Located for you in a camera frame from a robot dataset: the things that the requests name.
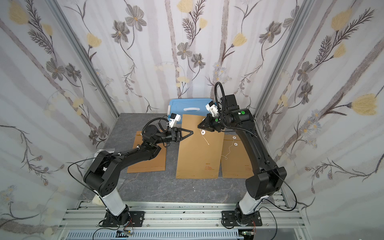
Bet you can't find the blue lidded storage box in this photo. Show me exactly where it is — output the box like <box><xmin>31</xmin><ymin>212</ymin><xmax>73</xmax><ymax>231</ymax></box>
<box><xmin>167</xmin><ymin>98</ymin><xmax>212</xmax><ymax>116</ymax></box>

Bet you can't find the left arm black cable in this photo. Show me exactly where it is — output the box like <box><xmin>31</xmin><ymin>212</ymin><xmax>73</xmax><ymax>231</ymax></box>
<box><xmin>67</xmin><ymin>157</ymin><xmax>103</xmax><ymax>196</ymax></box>

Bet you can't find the kraft file bag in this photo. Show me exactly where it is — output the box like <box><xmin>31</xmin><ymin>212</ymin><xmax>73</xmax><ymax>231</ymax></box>
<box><xmin>127</xmin><ymin>144</ymin><xmax>167</xmax><ymax>173</ymax></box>
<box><xmin>176</xmin><ymin>115</ymin><xmax>225</xmax><ymax>179</ymax></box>
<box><xmin>221</xmin><ymin>135</ymin><xmax>254</xmax><ymax>179</ymax></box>

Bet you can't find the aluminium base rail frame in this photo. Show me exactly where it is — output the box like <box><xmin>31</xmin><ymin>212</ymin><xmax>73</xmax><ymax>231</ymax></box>
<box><xmin>53</xmin><ymin>201</ymin><xmax>311</xmax><ymax>240</ymax></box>

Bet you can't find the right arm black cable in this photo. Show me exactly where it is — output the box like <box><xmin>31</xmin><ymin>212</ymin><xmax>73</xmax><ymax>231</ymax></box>
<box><xmin>257</xmin><ymin>176</ymin><xmax>298</xmax><ymax>240</ymax></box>

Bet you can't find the white slotted cable duct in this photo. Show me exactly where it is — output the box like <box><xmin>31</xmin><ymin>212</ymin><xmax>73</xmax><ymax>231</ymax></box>
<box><xmin>64</xmin><ymin>229</ymin><xmax>244</xmax><ymax>240</ymax></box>

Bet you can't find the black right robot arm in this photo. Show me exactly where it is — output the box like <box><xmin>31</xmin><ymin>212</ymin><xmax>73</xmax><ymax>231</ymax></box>
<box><xmin>198</xmin><ymin>95</ymin><xmax>287</xmax><ymax>226</ymax></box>

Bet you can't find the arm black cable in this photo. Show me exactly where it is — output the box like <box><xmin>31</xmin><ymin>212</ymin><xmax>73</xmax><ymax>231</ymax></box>
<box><xmin>67</xmin><ymin>157</ymin><xmax>103</xmax><ymax>196</ymax></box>
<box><xmin>257</xmin><ymin>176</ymin><xmax>298</xmax><ymax>240</ymax></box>

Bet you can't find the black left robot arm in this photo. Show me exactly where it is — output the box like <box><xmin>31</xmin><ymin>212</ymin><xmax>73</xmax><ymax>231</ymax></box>
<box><xmin>83</xmin><ymin>124</ymin><xmax>194</xmax><ymax>227</ymax></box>

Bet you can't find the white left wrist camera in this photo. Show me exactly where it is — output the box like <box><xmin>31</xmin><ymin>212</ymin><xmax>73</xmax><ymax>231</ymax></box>
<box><xmin>168</xmin><ymin>113</ymin><xmax>182</xmax><ymax>128</ymax></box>

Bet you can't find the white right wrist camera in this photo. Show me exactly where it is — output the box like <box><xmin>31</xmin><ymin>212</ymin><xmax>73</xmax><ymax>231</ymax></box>
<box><xmin>206</xmin><ymin>101</ymin><xmax>219</xmax><ymax>118</ymax></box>

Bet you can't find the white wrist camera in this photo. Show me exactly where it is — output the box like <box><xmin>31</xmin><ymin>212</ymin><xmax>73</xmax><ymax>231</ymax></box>
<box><xmin>168</xmin><ymin>113</ymin><xmax>182</xmax><ymax>128</ymax></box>
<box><xmin>206</xmin><ymin>101</ymin><xmax>219</xmax><ymax>118</ymax></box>

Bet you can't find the clear plastic bag white card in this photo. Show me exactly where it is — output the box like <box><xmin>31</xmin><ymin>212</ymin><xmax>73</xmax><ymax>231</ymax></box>
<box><xmin>91</xmin><ymin>148</ymin><xmax>116</xmax><ymax>160</ymax></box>

